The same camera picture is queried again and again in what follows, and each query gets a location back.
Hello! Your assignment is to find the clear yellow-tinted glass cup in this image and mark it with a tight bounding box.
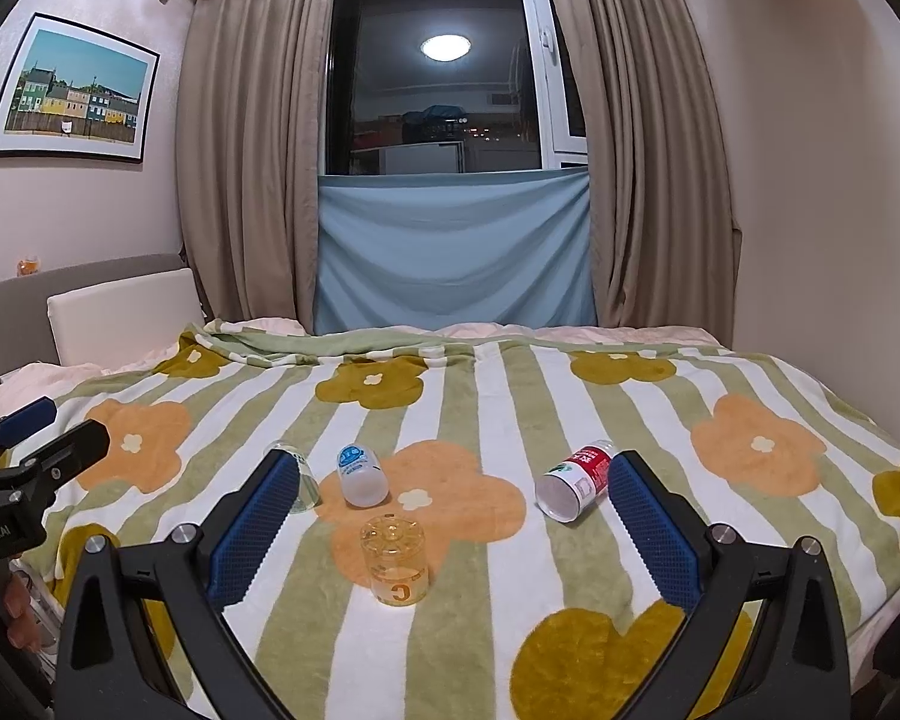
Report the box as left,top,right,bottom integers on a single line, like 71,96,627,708
359,514,429,607

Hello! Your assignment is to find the light blue cloth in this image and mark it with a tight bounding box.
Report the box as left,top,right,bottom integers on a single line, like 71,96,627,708
313,167,599,336

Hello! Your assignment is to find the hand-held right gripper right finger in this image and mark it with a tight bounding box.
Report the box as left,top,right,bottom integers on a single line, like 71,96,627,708
607,450,853,720

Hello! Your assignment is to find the grey headboard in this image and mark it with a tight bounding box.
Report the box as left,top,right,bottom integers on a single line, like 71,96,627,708
0,253,190,428

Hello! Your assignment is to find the person's left hand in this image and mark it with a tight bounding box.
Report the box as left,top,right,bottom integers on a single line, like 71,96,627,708
0,574,46,653

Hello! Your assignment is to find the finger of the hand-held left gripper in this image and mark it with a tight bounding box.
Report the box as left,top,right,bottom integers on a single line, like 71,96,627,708
0,397,56,470
15,420,112,500

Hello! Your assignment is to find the window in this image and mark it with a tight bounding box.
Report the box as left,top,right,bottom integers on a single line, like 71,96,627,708
322,0,590,178

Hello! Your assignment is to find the red and white bottle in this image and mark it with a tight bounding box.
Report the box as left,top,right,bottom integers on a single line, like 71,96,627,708
534,440,618,524

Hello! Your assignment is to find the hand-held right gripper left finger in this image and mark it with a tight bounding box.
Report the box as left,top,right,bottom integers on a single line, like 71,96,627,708
52,450,305,720

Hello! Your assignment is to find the striped floral blanket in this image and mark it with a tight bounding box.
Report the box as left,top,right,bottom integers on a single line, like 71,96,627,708
0,321,900,720

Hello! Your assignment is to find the framed picture of houses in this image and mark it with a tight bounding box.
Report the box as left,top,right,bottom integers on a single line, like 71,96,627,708
0,12,162,164

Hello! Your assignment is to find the clear plain glass cup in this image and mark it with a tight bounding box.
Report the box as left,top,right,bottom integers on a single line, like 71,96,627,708
266,440,323,518

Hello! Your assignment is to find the white cushion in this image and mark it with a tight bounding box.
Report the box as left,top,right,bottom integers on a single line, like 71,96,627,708
46,267,206,368

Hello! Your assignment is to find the beige curtain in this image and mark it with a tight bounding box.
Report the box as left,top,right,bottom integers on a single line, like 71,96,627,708
543,0,744,332
174,0,339,336

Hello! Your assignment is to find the white bottle blue label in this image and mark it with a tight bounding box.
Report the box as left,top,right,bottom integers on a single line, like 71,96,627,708
335,445,390,508

